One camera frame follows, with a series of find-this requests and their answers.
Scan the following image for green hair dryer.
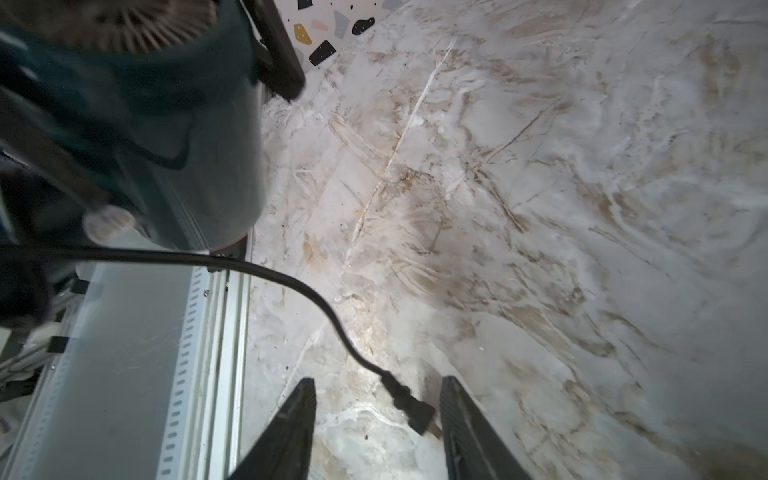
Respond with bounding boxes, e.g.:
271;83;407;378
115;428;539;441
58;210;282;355
1;1;264;250

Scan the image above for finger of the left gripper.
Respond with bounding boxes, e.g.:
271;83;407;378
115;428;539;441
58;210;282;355
242;0;306;101

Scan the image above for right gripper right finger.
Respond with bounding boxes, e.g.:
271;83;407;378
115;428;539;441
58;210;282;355
439;376;531;480

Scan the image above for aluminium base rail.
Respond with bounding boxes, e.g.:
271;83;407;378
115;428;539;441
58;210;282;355
1;263;250;479

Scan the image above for black cord of dryer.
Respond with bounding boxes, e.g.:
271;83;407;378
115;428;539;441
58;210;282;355
0;242;442;438

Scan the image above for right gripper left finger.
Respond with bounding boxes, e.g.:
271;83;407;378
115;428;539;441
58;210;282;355
228;378;317;480

